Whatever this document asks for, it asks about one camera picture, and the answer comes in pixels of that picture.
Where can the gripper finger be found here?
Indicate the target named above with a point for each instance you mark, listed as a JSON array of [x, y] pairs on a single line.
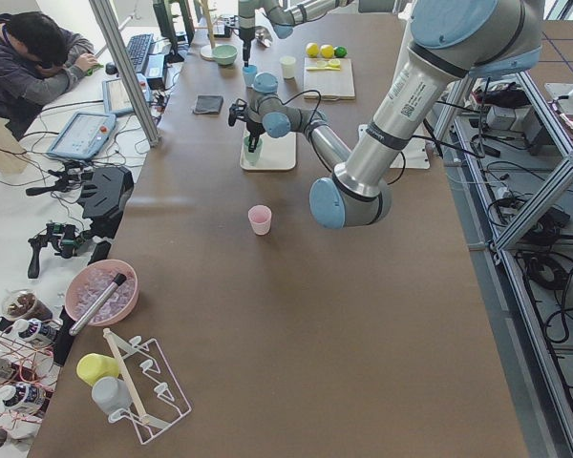
[[252, 143], [246, 55]]

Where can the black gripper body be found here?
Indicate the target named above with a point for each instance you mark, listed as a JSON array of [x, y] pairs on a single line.
[[246, 38], [254, 128]]

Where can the green cup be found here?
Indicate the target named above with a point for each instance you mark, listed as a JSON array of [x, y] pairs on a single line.
[[251, 158]]

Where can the blue cup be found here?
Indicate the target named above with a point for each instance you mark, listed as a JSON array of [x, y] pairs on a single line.
[[249, 73]]

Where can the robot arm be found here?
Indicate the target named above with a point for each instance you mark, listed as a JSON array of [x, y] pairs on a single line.
[[283, 20], [450, 40]]

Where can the cream rectangular tray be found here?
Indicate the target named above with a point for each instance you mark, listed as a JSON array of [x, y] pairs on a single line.
[[277, 155]]

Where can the metal ice scoop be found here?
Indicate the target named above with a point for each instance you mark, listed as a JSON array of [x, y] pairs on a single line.
[[263, 36]]

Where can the pale green bowl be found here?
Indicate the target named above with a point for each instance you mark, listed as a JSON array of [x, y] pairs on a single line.
[[224, 54]]

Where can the wooden cup tree stand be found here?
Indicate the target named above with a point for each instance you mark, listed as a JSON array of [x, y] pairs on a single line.
[[206, 50]]

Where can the cream yellow cup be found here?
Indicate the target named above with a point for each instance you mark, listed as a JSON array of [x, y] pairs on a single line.
[[288, 66]]

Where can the grey folded cloth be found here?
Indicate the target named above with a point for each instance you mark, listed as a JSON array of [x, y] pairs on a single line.
[[208, 104]]

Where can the yellow lemon lower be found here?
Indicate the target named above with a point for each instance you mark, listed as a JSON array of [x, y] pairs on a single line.
[[312, 49]]

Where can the yellow lemon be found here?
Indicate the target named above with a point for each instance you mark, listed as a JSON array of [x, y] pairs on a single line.
[[312, 49], [327, 51]]

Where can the pink cup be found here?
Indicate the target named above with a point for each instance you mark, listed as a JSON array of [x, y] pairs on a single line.
[[260, 218]]

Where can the yellow plastic knife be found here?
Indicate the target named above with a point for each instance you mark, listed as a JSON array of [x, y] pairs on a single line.
[[315, 69]]

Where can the yellow lemon upper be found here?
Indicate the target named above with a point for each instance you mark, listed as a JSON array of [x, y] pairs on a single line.
[[327, 51]]

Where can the bamboo cutting board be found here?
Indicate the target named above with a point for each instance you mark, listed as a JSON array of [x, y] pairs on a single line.
[[329, 85]]

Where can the green lime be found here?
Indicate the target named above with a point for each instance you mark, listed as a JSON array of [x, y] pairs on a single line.
[[340, 52]]

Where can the teach pendant far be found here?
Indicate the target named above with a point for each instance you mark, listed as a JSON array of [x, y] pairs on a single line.
[[116, 101]]

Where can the teach pendant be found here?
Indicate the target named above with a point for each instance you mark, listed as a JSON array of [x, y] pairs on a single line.
[[116, 101], [83, 136]]

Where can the teach pendant near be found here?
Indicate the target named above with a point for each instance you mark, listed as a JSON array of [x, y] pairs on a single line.
[[83, 136]]

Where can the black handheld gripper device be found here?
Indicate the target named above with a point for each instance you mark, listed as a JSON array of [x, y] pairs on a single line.
[[65, 239]]

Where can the seated person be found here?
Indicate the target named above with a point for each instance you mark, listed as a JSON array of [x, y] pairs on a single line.
[[39, 62]]

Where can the pink bowl of ice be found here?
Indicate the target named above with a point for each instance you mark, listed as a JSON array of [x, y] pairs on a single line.
[[90, 283]]

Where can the yellow cup on rack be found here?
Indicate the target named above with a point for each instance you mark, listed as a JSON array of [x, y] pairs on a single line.
[[92, 367]]

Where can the iced coffee cup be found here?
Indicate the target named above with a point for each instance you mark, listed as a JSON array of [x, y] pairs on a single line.
[[24, 304]]

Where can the grey cup on rack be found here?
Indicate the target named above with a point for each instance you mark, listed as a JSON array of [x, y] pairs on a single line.
[[111, 394]]

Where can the tea bottle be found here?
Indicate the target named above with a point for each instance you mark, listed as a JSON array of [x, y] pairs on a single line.
[[26, 399], [35, 332], [0, 367]]

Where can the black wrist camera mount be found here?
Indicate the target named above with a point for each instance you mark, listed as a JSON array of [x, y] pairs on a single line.
[[237, 112]]

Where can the aluminium frame post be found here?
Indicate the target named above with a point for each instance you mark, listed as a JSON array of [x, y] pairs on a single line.
[[107, 22]]

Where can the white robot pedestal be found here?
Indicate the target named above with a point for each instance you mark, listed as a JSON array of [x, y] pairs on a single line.
[[414, 155]]

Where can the white wire cup rack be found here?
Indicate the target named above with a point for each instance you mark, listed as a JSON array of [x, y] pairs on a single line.
[[158, 400]]

